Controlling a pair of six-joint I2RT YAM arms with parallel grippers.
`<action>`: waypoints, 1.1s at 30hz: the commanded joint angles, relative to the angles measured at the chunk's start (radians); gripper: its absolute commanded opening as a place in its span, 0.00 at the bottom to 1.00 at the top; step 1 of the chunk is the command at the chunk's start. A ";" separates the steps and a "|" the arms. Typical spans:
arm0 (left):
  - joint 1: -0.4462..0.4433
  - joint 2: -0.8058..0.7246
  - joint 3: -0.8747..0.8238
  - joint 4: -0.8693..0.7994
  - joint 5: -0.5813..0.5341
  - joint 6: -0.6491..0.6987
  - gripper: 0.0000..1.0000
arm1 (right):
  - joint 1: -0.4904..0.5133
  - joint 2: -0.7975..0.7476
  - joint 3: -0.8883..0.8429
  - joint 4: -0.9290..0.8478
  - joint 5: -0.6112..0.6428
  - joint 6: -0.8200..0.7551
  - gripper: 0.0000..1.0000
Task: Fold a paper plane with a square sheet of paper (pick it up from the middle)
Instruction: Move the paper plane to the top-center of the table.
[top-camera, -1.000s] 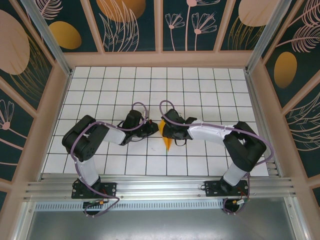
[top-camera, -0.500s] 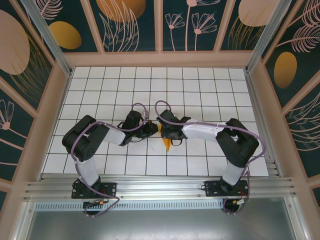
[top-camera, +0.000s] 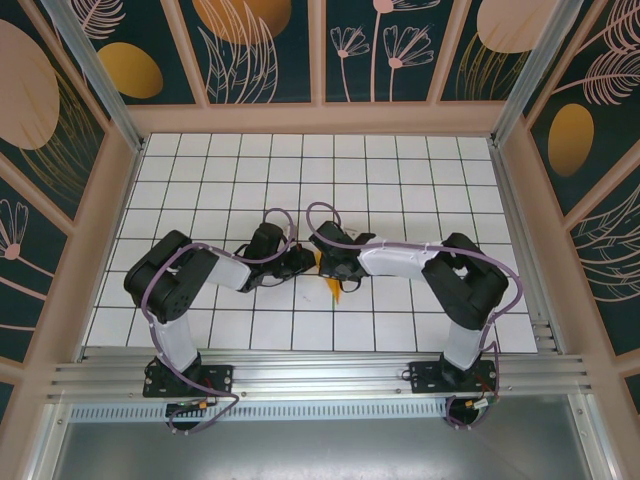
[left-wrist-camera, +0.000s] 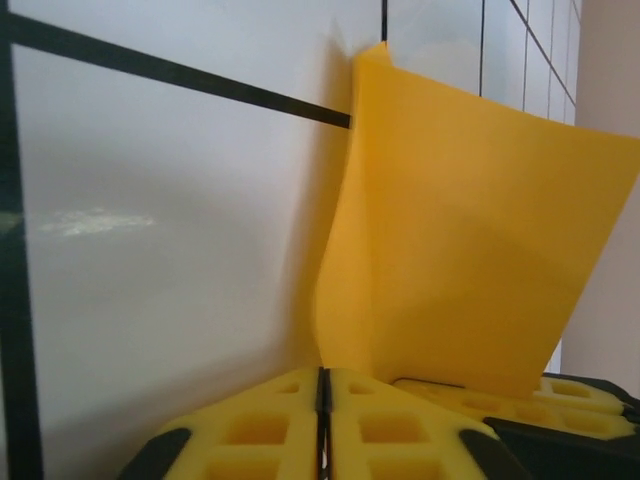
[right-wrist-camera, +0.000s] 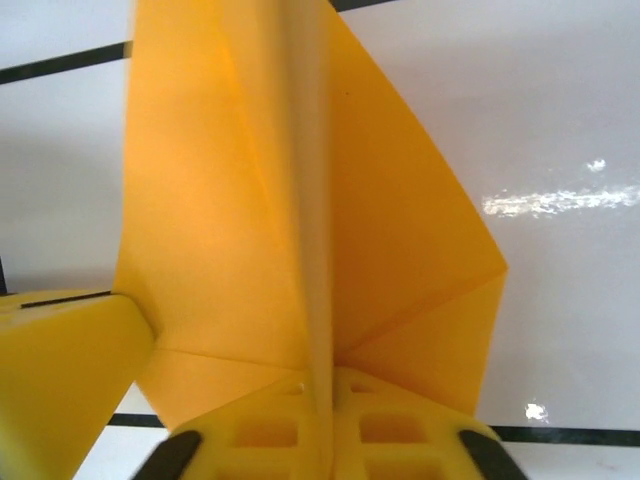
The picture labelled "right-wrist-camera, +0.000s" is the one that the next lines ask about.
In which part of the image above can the white grid-lined mat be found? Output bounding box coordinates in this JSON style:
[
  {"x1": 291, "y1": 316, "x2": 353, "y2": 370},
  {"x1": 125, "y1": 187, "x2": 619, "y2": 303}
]
[{"x1": 0, "y1": 0, "x2": 640, "y2": 480}]

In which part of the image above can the yellow paper sheet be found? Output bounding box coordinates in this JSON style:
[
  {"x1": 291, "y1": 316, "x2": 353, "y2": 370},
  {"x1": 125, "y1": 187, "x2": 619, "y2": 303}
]
[{"x1": 112, "y1": 0, "x2": 510, "y2": 436}]

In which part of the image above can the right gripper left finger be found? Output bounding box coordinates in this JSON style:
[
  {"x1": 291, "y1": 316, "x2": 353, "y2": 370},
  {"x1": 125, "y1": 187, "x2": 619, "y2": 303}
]
[{"x1": 144, "y1": 369, "x2": 327, "y2": 480}]

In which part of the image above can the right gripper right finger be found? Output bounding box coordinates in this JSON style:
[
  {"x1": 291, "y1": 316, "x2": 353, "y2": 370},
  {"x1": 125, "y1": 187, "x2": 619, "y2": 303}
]
[{"x1": 331, "y1": 367, "x2": 527, "y2": 480}]

